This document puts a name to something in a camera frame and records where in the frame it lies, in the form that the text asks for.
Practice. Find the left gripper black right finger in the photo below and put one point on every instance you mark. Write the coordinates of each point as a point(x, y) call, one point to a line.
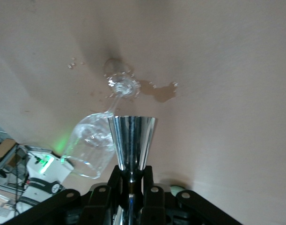
point(156, 204)

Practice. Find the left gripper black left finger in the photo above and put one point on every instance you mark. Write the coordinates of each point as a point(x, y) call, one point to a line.
point(98, 204)

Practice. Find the silver metal jigger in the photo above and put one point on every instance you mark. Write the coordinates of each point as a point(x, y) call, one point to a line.
point(132, 140)

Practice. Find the clear stemmed wine glass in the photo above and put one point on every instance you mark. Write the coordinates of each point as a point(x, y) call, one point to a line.
point(91, 145)

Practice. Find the pale green ceramic bowl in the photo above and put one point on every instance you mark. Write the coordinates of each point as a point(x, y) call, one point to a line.
point(177, 189)

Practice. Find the brown liquid spill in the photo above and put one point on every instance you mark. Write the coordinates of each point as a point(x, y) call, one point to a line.
point(163, 93)

